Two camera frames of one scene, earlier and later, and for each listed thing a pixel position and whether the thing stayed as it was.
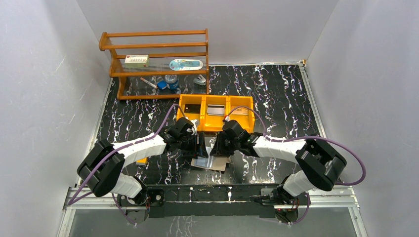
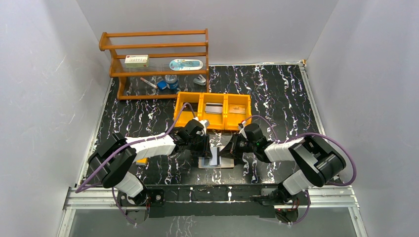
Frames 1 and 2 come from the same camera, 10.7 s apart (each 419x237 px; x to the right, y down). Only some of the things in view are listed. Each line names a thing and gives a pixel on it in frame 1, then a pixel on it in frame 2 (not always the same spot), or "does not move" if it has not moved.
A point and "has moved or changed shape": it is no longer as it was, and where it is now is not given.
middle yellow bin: [215, 109] does not move
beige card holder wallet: [214, 163] has moved or changed shape
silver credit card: [217, 110] does not move
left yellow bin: [191, 105] does not move
